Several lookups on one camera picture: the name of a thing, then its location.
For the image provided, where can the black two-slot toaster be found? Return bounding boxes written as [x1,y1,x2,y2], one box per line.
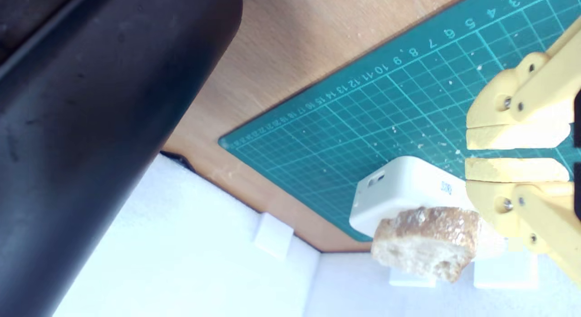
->
[0,0,244,317]

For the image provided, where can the brown bread slice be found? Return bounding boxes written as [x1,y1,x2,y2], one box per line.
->
[371,207,482,284]

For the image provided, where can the small white wall clip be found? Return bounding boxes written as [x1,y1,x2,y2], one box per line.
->
[254,212,295,260]

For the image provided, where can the white block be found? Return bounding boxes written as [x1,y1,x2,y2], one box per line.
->
[349,156,475,238]

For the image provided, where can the green cutting mat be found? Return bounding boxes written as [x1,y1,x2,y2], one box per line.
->
[218,0,581,243]

